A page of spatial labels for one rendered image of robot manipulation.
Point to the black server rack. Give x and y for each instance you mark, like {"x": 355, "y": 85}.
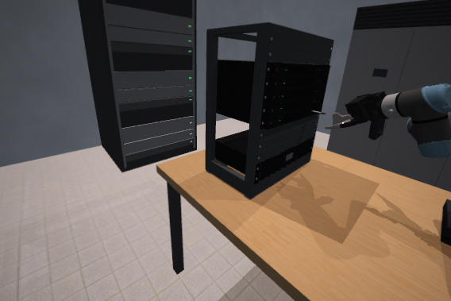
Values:
{"x": 253, "y": 92}

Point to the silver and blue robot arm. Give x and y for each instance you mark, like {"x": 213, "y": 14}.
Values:
{"x": 430, "y": 111}

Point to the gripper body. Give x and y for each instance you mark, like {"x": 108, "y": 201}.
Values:
{"x": 365, "y": 105}

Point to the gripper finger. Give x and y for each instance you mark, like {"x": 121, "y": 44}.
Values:
{"x": 342, "y": 121}

